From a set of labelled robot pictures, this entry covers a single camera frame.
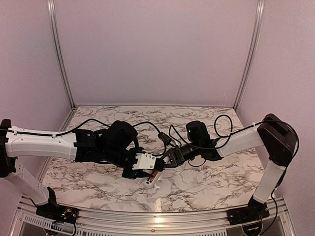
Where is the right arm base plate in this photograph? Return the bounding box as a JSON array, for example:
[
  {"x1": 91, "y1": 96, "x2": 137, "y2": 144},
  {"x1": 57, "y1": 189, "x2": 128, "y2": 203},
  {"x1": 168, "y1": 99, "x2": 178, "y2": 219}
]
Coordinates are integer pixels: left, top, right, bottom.
[{"x1": 226, "y1": 206, "x2": 270, "y2": 225}]

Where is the white remote control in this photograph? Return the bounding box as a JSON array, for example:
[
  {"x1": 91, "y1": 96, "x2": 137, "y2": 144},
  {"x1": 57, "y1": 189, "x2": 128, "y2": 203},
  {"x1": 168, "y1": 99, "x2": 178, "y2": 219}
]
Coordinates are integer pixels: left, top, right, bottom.
[{"x1": 137, "y1": 170, "x2": 162, "y2": 189}]

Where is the aluminium frame post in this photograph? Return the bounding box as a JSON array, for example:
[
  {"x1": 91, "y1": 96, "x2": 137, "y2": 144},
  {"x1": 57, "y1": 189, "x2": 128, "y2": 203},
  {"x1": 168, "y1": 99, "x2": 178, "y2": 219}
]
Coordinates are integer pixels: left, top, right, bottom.
[
  {"x1": 233, "y1": 0, "x2": 265, "y2": 110},
  {"x1": 47, "y1": 0, "x2": 76, "y2": 110}
]

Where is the left aluminium frame post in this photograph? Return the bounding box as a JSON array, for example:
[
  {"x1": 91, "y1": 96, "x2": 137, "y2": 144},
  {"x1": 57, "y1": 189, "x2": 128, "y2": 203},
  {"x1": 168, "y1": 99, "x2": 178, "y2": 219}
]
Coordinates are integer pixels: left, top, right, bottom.
[{"x1": 47, "y1": 0, "x2": 76, "y2": 110}]

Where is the orange AAA battery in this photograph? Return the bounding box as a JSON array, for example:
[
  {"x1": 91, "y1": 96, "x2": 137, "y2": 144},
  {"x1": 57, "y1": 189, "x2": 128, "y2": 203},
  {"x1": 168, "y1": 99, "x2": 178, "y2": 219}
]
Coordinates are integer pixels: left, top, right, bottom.
[{"x1": 147, "y1": 172, "x2": 158, "y2": 183}]

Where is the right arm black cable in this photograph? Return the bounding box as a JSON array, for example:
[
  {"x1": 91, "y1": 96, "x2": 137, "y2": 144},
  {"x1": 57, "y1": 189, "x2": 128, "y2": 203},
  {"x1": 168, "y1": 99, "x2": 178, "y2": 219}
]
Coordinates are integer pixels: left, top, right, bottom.
[{"x1": 168, "y1": 115, "x2": 301, "y2": 217}]

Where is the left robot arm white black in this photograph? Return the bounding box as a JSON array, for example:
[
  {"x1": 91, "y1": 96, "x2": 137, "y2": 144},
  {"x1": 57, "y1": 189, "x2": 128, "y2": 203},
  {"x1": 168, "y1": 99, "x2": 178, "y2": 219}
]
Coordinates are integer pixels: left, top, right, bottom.
[{"x1": 0, "y1": 119, "x2": 156, "y2": 219}]

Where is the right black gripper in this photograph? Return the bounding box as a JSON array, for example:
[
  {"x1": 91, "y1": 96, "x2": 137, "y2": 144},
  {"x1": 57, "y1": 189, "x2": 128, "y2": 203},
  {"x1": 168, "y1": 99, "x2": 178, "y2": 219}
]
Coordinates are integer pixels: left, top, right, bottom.
[{"x1": 160, "y1": 141, "x2": 202, "y2": 168}]

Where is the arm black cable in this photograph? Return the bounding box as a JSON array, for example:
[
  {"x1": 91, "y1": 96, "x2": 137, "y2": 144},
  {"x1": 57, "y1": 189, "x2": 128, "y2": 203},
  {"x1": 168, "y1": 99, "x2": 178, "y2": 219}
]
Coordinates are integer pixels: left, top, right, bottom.
[
  {"x1": 168, "y1": 115, "x2": 301, "y2": 217},
  {"x1": 0, "y1": 119, "x2": 168, "y2": 160}
]

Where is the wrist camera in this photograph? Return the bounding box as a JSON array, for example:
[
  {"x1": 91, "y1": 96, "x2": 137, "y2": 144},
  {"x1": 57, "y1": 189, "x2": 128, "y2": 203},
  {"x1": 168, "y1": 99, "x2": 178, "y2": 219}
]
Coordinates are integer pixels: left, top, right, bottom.
[
  {"x1": 158, "y1": 132, "x2": 174, "y2": 147},
  {"x1": 132, "y1": 153, "x2": 165, "y2": 172}
]

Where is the right aluminium frame post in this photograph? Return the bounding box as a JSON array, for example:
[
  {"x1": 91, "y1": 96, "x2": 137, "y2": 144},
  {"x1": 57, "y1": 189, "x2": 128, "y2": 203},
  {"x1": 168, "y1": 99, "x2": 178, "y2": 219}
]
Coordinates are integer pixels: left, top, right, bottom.
[{"x1": 233, "y1": 0, "x2": 265, "y2": 110}]

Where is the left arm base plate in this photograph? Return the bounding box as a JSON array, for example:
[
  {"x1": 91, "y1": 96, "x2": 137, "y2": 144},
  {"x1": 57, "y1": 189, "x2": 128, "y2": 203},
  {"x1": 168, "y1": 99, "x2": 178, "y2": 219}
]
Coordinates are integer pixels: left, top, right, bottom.
[{"x1": 36, "y1": 205, "x2": 79, "y2": 224}]

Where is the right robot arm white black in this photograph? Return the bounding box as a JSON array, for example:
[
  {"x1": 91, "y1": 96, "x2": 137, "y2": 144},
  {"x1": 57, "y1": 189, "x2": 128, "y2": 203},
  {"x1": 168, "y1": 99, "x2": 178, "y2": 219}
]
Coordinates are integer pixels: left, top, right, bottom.
[{"x1": 164, "y1": 114, "x2": 300, "y2": 220}]

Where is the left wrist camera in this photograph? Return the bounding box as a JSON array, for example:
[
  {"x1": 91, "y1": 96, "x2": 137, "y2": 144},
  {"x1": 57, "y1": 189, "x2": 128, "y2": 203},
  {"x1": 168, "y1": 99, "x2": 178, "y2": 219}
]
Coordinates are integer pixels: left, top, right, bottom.
[{"x1": 132, "y1": 153, "x2": 165, "y2": 172}]

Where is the front aluminium rail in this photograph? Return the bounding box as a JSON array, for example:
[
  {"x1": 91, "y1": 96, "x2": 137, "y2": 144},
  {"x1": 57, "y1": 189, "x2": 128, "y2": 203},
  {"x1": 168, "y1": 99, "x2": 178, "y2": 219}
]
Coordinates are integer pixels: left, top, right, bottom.
[{"x1": 9, "y1": 196, "x2": 296, "y2": 236}]

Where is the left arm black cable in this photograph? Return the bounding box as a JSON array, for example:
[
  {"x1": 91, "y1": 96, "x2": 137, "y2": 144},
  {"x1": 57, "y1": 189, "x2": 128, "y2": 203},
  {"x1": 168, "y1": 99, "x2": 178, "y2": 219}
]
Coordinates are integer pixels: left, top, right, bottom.
[{"x1": 0, "y1": 119, "x2": 168, "y2": 160}]

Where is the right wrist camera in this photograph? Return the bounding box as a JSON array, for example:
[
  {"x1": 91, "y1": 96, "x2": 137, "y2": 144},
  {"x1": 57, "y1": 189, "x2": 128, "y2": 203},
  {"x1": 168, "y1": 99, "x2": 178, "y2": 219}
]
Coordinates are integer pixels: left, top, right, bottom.
[{"x1": 158, "y1": 132, "x2": 174, "y2": 147}]

